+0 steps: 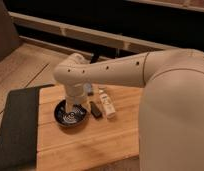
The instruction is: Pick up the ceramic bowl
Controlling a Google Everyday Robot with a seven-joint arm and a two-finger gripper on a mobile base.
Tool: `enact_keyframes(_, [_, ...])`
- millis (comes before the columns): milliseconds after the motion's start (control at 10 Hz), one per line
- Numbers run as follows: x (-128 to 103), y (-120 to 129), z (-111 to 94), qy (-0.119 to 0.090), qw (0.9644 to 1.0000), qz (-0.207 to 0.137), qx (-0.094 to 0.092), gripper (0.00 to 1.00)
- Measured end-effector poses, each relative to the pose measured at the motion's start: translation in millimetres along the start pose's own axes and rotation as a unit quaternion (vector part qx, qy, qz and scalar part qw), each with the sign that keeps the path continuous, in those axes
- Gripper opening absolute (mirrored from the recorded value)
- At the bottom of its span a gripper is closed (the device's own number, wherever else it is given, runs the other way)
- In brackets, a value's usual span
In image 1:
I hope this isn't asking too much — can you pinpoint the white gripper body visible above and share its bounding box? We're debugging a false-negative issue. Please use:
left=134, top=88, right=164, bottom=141
left=64, top=84, right=87, bottom=109

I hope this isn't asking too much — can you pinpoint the dark ceramic bowl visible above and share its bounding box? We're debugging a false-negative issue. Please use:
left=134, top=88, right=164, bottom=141
left=54, top=100, right=88, bottom=128

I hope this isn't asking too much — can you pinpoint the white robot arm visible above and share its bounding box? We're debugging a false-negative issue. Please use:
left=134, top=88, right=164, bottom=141
left=54, top=48, right=204, bottom=171

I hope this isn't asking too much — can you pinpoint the small grey object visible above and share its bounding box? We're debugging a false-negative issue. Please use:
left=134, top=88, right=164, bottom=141
left=84, top=83, right=94, bottom=96

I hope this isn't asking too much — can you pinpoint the small black box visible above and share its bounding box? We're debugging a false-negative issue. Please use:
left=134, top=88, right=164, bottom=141
left=90, top=101, right=102, bottom=118

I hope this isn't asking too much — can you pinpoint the white bottle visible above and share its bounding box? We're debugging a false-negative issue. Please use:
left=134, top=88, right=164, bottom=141
left=99, top=90, right=116, bottom=119

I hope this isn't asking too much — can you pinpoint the black furniture leg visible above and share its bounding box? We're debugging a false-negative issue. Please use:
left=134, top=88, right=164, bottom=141
left=90, top=53, right=100, bottom=64

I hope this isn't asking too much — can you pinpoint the wooden board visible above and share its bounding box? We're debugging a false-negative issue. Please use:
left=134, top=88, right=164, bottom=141
left=37, top=86, right=141, bottom=171

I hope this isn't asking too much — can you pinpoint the dark grey mat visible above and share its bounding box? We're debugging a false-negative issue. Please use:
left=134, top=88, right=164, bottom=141
left=0, top=84, right=51, bottom=171

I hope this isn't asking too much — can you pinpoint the white wooden shelf rail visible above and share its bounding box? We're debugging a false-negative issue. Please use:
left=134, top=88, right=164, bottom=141
left=9, top=12, right=175, bottom=53

